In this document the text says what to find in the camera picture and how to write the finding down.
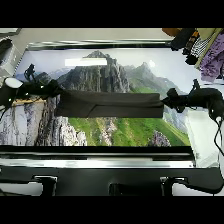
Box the black pants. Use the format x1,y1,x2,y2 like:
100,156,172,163
54,88,165,120

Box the white garment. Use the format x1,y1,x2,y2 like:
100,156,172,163
184,109,222,169

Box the orange garment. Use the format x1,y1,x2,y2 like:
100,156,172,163
161,27,184,37

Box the black garment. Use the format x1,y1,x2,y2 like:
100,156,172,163
170,28,199,52

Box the checked shirt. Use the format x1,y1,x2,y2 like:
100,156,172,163
185,32,214,66

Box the purple garment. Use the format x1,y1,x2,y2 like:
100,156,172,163
199,32,224,83

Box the olive garment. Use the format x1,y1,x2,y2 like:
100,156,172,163
194,27,224,69

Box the silver frame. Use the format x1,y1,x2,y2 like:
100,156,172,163
0,151,224,197

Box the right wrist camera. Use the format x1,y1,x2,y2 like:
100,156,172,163
191,78,202,93

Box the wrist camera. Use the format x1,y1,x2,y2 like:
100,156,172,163
191,78,202,93
23,63,37,84

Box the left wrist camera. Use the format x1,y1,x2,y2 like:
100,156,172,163
23,63,37,84

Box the black cable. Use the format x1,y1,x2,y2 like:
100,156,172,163
209,109,224,158

